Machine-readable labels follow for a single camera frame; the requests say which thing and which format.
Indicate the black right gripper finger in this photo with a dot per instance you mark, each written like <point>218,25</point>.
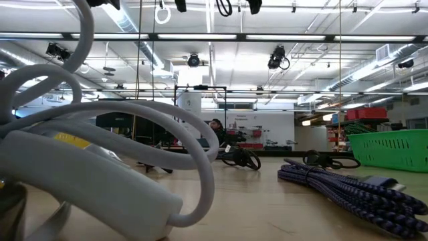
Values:
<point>254,6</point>

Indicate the person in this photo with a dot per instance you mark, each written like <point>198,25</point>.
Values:
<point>217,129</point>

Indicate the black flat monitor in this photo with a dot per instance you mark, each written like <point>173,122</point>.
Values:
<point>113,120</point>

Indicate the dark storage shelf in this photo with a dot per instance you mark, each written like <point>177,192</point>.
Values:
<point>334,124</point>

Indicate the red storage bins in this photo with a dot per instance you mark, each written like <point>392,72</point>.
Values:
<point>366,114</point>

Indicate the yellow plastic basket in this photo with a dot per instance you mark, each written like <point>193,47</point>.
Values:
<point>72,140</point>

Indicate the green plastic basket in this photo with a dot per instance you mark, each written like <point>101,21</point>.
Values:
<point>388,150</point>

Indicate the round black overhead camera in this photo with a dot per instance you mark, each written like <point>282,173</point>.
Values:
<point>193,61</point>

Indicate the silver ventilation duct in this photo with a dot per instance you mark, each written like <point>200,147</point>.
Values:
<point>368,68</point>

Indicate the small black ceiling camera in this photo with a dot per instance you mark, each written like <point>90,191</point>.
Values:
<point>405,63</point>

